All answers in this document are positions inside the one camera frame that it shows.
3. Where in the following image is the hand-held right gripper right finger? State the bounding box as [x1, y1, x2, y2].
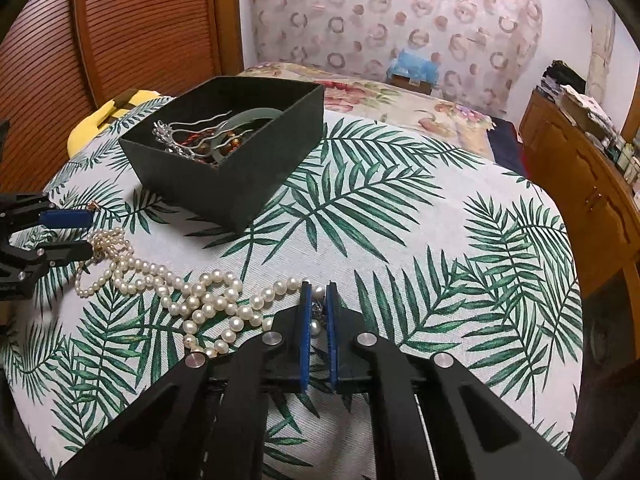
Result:
[326, 282, 587, 480]

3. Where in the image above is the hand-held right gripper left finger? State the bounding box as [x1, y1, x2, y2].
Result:
[55, 280, 314, 480]

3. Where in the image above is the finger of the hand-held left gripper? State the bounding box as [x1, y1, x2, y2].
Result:
[9, 240, 96, 274]
[0, 192, 95, 234]

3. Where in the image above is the white pearl necklace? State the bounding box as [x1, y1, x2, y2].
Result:
[74, 227, 332, 359]

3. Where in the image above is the silver hairpin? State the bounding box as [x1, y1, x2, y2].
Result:
[152, 109, 237, 162]

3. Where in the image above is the black square box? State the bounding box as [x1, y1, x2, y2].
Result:
[118, 76, 325, 234]

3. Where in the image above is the brown bead bracelet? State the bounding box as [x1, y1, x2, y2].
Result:
[174, 129, 247, 162]

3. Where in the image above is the green jade bangle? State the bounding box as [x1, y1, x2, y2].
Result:
[212, 106, 292, 166]

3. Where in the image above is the yellow plush toy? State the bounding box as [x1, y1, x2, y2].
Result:
[67, 88, 161, 157]

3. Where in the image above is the wooden louvered wardrobe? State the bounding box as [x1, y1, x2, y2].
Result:
[0, 0, 246, 197]

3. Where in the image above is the floral bed blanket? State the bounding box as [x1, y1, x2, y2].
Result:
[237, 61, 497, 162]

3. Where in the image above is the navy and red blanket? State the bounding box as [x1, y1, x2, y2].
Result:
[487, 119, 527, 177]

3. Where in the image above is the cardboard box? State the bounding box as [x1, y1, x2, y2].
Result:
[391, 73, 434, 96]

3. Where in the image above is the blue plastic bag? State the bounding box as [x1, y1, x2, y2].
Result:
[389, 48, 441, 84]

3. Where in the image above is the wooden sideboard cabinet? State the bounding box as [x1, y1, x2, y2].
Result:
[518, 88, 640, 302]

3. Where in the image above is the white floral cloth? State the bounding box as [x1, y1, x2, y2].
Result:
[559, 84, 619, 142]

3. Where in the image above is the row of cosmetic bottles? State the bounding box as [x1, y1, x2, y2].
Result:
[607, 132, 640, 187]

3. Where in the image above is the pile of dark clothes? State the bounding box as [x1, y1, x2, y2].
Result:
[542, 59, 586, 97]

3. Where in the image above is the tied cream curtain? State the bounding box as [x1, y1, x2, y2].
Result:
[589, 4, 617, 92]

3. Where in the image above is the floral ring print curtain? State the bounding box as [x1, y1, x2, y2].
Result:
[247, 0, 544, 112]

